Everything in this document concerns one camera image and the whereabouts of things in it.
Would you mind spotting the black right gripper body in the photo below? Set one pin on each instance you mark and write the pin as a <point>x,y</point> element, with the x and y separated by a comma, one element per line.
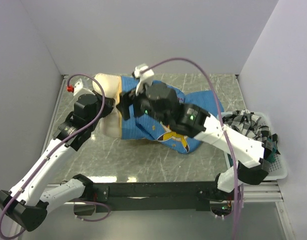
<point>159,115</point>

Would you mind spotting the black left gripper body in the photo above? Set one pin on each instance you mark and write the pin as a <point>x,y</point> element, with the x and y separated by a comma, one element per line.
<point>106,108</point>

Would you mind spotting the cream pillow with bear print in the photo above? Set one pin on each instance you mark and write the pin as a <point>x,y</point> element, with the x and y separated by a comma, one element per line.
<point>111,125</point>

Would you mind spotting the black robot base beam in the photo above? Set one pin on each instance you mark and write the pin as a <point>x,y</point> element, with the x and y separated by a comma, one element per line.
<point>127,204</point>

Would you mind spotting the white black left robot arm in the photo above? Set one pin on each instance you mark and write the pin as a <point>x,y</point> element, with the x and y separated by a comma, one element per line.
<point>28,203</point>

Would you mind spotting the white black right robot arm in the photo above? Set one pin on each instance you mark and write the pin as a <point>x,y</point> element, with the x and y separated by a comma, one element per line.
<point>248,155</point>

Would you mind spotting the black white checkered cloth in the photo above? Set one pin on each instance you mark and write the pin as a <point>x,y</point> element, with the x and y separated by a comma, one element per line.
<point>249,124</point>

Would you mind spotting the teal green cloth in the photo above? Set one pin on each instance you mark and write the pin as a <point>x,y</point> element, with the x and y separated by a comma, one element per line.
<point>271,158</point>

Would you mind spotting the white plastic basket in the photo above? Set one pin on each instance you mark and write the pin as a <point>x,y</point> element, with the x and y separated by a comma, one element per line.
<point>277,170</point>

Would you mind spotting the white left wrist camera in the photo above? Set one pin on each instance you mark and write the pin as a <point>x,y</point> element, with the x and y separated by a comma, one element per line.
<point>79,88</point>

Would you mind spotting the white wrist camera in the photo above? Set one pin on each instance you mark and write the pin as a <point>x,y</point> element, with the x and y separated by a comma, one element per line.
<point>79,88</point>
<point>145,77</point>

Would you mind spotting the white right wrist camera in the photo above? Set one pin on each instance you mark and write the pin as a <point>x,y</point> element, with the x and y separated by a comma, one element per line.
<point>145,77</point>

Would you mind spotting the aluminium frame rail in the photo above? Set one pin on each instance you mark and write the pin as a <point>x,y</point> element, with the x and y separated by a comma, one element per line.
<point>261,192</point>

